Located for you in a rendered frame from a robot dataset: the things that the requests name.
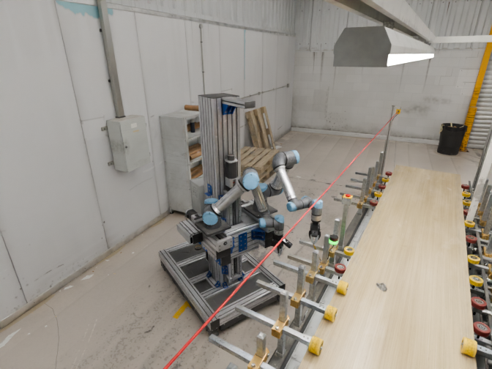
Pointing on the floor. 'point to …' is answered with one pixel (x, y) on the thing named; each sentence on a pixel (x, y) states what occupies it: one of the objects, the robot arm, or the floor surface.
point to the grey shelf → (183, 192)
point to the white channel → (400, 16)
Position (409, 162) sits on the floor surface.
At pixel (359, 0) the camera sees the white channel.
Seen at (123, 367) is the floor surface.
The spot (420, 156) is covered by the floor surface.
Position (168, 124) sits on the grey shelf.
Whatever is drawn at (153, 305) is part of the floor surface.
